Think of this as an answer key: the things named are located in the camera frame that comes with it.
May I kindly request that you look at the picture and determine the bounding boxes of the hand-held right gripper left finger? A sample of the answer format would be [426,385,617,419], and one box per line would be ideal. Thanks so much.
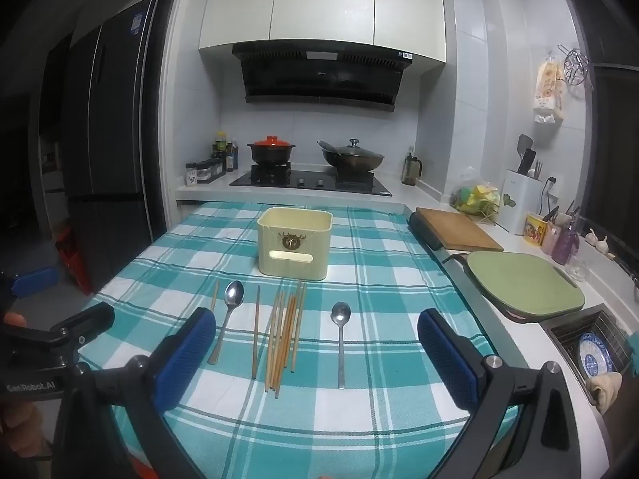
[52,308,216,479]

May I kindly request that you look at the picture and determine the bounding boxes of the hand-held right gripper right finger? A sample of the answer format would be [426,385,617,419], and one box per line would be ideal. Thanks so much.
[417,308,582,479]

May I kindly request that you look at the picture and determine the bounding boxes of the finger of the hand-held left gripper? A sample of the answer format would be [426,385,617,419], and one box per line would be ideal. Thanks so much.
[47,302,117,355]
[0,270,49,299]

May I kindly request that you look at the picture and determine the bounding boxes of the steel spoon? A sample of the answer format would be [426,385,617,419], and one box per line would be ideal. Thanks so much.
[207,280,245,366]
[331,301,351,390]

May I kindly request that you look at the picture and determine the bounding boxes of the bundle of wooden chopsticks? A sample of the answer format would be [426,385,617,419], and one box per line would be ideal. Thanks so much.
[264,282,307,400]

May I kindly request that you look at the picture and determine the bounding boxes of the cream utensil box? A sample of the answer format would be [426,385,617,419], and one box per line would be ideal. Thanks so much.
[258,207,333,280]

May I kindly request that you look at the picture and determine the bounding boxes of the person's left hand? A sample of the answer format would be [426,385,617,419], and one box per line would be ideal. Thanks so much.
[0,311,48,460]

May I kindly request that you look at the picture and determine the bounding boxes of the red box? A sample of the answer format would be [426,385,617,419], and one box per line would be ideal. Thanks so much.
[56,227,95,296]

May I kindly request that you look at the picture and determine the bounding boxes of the teal plaid tablecloth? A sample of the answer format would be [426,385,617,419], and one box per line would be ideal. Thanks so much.
[80,202,520,479]

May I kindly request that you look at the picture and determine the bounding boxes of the green cutting board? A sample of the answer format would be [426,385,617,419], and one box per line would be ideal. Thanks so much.
[463,251,586,323]

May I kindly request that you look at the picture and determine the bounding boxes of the kitchen sink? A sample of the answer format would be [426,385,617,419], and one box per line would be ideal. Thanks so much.
[543,304,636,406]

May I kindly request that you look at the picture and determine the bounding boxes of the wooden cutting board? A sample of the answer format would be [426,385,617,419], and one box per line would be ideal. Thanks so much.
[415,207,504,252]

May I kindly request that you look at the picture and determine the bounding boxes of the blue patterned plate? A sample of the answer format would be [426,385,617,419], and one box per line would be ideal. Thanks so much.
[577,333,616,378]

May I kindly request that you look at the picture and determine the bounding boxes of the yellow printed cup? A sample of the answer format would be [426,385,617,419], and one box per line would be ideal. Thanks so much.
[524,213,550,247]

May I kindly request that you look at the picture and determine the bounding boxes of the pink cup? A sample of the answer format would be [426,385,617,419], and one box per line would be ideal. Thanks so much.
[541,220,563,256]

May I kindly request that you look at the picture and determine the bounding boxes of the clear glass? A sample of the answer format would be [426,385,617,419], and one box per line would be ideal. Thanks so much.
[566,254,591,281]

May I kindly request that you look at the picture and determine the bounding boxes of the plastic bag with yellow contents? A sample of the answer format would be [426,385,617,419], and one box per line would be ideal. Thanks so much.
[449,167,502,221]

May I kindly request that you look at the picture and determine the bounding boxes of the purple bottle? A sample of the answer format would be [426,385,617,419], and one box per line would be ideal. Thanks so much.
[551,224,581,266]

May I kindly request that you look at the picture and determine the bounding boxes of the beige cloth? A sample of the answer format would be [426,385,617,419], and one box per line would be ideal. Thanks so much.
[586,372,623,413]

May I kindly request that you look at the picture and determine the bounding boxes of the dark refrigerator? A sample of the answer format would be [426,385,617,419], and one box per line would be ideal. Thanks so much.
[60,0,168,293]

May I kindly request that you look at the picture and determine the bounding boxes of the white utensil holder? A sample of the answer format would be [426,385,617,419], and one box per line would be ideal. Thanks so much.
[498,170,543,236]

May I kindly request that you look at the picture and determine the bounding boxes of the dark glass kettle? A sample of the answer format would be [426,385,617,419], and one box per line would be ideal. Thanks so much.
[402,152,423,186]

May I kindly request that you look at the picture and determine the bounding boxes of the garlic bulbs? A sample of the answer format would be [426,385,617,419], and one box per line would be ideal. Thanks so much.
[584,228,618,260]

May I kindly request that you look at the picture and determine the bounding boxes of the black kitchen utensil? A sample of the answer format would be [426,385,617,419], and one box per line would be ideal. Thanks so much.
[516,148,538,176]

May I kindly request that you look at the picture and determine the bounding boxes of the black gas hob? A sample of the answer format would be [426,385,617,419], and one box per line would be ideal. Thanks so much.
[230,166,393,197]

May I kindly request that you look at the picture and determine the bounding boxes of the wok with glass lid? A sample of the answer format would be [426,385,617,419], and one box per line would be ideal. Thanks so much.
[318,138,385,173]

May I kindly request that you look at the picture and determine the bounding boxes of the clay pot with orange lid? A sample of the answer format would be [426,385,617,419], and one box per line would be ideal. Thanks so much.
[248,135,296,166]

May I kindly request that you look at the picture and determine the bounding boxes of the hanging printed bag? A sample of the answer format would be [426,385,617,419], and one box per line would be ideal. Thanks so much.
[532,59,568,125]

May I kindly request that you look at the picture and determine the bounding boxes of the black range hood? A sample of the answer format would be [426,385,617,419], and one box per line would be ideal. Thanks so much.
[232,41,415,112]

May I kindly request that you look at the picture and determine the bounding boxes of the hanging wire rack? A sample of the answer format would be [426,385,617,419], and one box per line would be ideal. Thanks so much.
[558,45,594,89]

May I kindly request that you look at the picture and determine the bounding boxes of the white wall cabinet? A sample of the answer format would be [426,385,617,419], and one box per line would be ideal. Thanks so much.
[198,0,447,64]

